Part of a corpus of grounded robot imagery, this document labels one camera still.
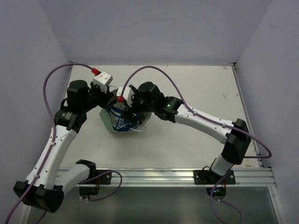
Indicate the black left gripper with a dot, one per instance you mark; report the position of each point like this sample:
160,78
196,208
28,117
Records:
103,98

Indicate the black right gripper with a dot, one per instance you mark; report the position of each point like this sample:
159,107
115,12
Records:
136,95

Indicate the green paper gift bag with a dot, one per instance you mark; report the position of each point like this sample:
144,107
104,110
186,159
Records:
143,118

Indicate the blue white snack packet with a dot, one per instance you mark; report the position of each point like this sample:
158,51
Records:
118,122

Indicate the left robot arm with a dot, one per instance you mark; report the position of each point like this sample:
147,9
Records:
42,188

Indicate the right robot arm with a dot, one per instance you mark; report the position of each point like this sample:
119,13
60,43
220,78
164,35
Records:
232,134

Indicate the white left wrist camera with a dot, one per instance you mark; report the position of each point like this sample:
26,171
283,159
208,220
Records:
103,80

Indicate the aluminium mounting rail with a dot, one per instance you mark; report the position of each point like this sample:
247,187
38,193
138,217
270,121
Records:
183,177

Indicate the black left base bracket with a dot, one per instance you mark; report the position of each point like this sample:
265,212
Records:
104,179

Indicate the black base bracket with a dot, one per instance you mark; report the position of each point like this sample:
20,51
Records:
104,179
207,177

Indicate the black right base bracket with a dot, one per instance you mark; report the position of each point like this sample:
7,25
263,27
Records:
207,177

